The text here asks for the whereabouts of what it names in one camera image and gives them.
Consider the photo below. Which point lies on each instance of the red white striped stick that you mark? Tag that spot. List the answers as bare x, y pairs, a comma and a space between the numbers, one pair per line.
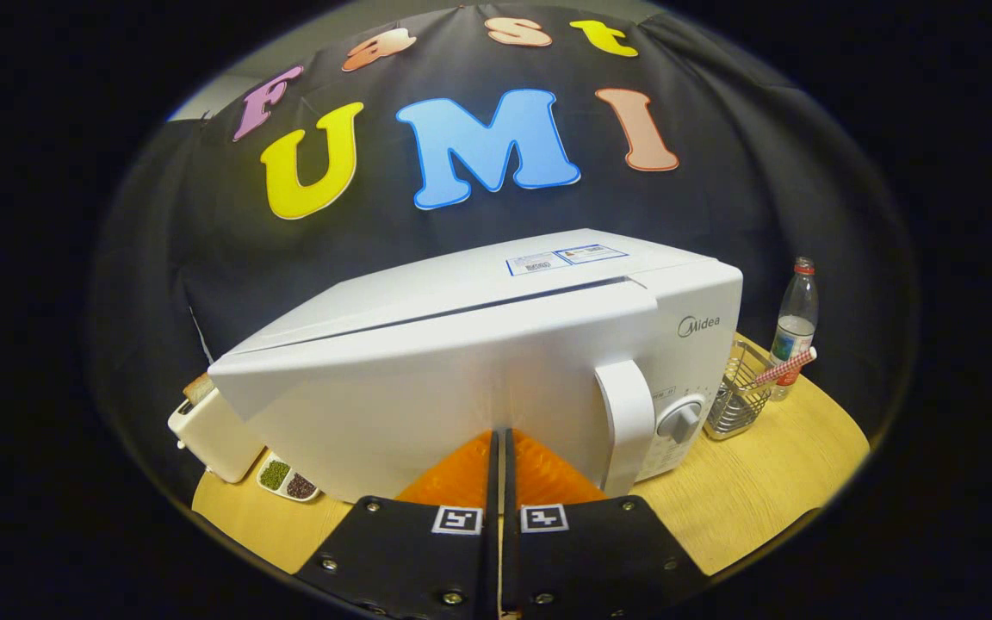
784, 368

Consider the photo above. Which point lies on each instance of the divided white bean dish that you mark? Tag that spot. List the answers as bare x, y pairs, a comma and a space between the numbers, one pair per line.
289, 482

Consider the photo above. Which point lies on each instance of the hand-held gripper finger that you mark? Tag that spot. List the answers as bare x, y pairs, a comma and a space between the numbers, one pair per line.
509, 560
491, 560

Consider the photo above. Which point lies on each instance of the white toaster oven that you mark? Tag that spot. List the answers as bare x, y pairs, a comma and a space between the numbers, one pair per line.
427, 379

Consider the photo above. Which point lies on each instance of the toasted bread slice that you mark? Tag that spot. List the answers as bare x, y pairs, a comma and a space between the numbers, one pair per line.
199, 389

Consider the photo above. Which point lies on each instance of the cream toaster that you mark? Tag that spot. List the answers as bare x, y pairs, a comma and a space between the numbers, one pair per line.
216, 439

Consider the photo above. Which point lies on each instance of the clear bottle red label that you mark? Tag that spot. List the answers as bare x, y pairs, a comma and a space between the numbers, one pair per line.
796, 310

